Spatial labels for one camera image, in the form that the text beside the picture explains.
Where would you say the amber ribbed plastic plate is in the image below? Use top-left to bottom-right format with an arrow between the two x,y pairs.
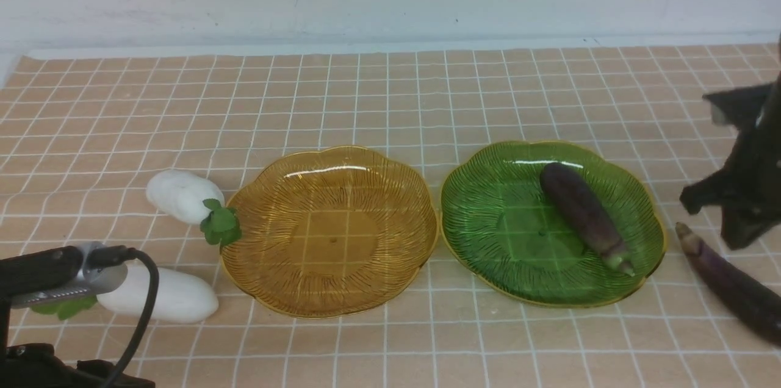
220,146 -> 441,318

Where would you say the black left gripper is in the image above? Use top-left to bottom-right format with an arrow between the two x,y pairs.
0,343 -> 156,388

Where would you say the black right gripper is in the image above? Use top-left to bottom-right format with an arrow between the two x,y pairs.
679,74 -> 781,251

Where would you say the dark purple eggplant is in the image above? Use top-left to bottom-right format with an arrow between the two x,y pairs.
674,222 -> 780,347

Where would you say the white radish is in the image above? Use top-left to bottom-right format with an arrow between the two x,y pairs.
146,169 -> 243,247
32,265 -> 218,324

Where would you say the beige checkered tablecloth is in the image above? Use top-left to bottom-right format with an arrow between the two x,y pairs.
1,44 -> 779,387

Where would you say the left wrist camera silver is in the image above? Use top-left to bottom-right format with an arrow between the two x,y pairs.
1,242 -> 132,309

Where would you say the green ribbed plastic plate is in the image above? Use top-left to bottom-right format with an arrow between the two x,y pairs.
441,140 -> 668,309

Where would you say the purple eggplant with green stem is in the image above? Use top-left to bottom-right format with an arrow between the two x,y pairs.
539,161 -> 635,277

